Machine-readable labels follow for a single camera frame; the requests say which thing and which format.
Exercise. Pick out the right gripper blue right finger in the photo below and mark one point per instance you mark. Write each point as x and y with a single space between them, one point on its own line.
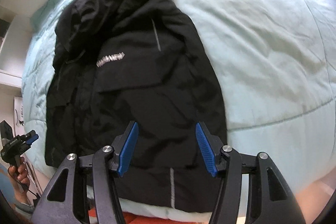
211 149

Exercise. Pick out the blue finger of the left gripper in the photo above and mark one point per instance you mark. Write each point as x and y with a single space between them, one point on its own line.
31 137

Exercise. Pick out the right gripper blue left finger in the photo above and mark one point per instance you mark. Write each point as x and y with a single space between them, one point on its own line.
123 149

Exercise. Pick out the black hooded jacket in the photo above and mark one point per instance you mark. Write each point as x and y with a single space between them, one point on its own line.
118 61

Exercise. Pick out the person's left hand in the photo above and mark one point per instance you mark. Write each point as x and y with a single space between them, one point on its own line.
20 176

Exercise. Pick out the white calligraphy paper bag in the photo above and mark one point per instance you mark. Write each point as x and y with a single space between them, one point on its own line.
19 128

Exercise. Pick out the light teal quilted duvet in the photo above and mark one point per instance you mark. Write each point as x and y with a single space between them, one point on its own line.
275 62

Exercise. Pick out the white wall shelf unit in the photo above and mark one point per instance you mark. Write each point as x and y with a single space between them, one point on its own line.
14 46

